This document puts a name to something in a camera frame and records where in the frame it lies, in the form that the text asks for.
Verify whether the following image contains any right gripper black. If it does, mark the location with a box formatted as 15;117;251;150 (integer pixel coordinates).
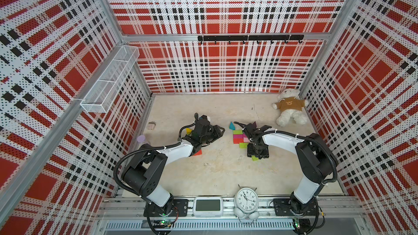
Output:
245;144;267;159

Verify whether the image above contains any teal triangle block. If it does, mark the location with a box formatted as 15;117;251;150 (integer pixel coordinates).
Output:
229;122;236;131

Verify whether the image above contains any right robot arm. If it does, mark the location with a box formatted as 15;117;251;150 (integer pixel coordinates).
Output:
235;122;338;216

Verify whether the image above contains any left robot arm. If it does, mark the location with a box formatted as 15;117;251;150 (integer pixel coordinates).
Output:
113;113;225;217

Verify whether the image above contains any white analog alarm clock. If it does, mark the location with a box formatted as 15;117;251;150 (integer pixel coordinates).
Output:
234;186;260;225

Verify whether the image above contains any white teddy bear brown shirt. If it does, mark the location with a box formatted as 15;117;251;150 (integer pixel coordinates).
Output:
272;89;309;127

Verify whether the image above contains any lilac round block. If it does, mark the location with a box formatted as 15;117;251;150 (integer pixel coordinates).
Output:
137;135;146;143

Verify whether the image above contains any white digital display device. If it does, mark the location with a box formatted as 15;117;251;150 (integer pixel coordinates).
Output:
193;196;223;218

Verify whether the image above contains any small wooden block by wall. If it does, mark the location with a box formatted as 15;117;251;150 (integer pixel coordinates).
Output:
147;122;156;131

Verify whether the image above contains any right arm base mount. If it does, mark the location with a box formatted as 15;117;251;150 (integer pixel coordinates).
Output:
273;198;319;217

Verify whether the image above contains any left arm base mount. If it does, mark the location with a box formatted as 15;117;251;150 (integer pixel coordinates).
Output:
143;198;189;217

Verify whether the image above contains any black hook rail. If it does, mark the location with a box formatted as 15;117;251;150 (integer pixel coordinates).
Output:
197;34;305;42

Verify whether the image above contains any white wire mesh basket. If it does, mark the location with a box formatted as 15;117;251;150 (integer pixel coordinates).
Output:
81;45;139;114

